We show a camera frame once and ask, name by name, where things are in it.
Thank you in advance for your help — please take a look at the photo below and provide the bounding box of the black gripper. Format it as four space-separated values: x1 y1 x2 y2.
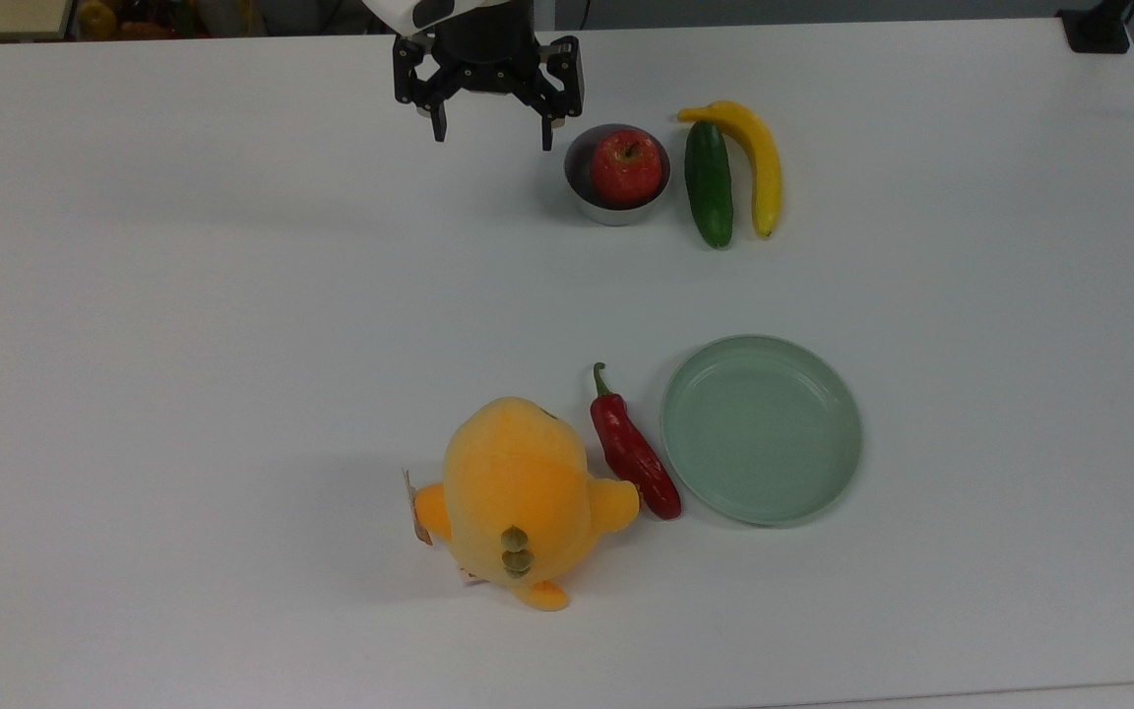
393 0 585 152

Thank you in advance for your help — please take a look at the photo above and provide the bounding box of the green cucumber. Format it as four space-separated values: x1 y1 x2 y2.
684 120 734 249

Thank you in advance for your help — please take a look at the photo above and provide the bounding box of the black table clamp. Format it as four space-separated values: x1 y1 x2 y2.
1057 0 1134 55

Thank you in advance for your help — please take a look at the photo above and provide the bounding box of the pale green plate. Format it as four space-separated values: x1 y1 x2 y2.
661 335 863 528

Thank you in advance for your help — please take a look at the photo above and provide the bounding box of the orange plush toy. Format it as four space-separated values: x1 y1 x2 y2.
402 396 642 612

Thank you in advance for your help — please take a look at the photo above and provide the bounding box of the red apple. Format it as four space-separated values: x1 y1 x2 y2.
590 129 663 208

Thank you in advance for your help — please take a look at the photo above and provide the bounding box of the grey metal bowl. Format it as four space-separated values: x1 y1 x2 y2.
564 123 672 227

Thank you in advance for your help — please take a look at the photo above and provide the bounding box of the yellow banana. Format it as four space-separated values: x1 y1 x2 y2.
677 100 785 240

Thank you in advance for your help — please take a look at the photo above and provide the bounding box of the red chili pepper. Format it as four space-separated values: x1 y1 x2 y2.
591 362 683 521

